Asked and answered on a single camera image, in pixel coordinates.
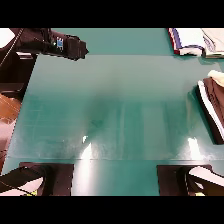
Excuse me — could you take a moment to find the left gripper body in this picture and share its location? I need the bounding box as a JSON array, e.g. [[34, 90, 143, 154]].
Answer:
[[65, 34, 90, 62]]

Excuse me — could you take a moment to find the white garment with red-blue trim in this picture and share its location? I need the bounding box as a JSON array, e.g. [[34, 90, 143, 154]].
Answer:
[[167, 27, 206, 57]]

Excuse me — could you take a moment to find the cream garment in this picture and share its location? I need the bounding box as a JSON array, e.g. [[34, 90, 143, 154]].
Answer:
[[207, 69, 224, 89]]

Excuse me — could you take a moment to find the dark brown garment white stripe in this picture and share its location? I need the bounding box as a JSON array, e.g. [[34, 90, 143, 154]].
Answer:
[[195, 76, 224, 146]]

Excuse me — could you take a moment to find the white grey garment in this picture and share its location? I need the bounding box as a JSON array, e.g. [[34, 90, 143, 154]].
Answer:
[[200, 27, 224, 60]]

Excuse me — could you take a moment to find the black cable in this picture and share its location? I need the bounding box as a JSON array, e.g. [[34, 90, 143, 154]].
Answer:
[[0, 28, 26, 67]]

